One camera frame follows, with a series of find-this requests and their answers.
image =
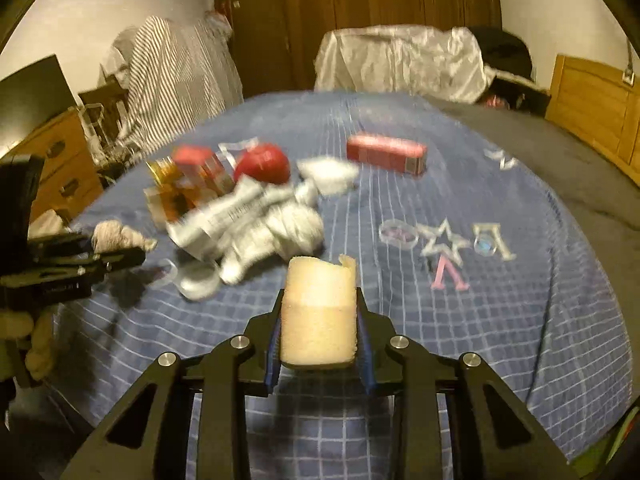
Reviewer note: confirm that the red hanging ornament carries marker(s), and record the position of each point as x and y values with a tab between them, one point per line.
224	10

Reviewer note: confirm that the red ball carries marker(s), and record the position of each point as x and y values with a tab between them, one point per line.
262	162

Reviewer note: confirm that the clear crumpled plastic bag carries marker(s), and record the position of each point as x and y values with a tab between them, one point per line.
327	174

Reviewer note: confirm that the yellow crinkled snack wrapper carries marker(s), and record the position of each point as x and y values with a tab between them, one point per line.
162	167

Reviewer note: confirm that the clear plastic lid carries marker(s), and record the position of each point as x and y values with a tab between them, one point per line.
200	285

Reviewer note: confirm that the small red box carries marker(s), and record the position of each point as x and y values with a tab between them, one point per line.
192	156

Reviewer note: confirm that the dark wooden chair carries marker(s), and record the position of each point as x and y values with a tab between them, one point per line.
100	97

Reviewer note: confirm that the long red carton box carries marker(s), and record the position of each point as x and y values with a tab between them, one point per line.
382	152

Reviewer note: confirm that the green patterned bag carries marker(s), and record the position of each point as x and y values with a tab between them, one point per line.
625	435

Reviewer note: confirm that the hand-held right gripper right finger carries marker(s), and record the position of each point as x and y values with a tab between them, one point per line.
364	360

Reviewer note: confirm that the yellow sponge block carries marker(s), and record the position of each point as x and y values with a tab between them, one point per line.
317	310

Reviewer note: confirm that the black clothing pile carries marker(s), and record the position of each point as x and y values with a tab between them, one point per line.
505	52

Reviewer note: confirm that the wooden chest of drawers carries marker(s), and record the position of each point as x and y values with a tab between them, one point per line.
65	160

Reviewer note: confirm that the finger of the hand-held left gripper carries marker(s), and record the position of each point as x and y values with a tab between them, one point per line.
60	246
120	260

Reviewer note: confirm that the dark wooden door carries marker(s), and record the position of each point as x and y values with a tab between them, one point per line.
255	20

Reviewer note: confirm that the black flat monitor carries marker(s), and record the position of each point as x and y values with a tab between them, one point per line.
35	100

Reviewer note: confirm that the dark grey blanket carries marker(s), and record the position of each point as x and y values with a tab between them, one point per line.
575	185

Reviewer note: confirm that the golden brown snack wrapper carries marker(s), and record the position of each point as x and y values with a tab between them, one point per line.
170	202

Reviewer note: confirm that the wooden bed headboard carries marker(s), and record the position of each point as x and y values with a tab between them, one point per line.
590	105

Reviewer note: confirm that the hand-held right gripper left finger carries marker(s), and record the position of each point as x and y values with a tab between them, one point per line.
272	360

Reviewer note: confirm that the person's left hand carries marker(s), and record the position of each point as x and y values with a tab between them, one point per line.
35	350

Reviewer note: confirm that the white translucent plastic wrapper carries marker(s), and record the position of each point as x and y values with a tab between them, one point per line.
235	149

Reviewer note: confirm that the beige tissue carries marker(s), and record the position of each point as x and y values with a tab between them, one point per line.
117	234

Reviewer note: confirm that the long thin pole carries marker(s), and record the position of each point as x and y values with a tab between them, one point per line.
628	76

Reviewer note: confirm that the blue checked star bedsheet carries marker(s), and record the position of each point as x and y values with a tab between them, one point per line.
500	310

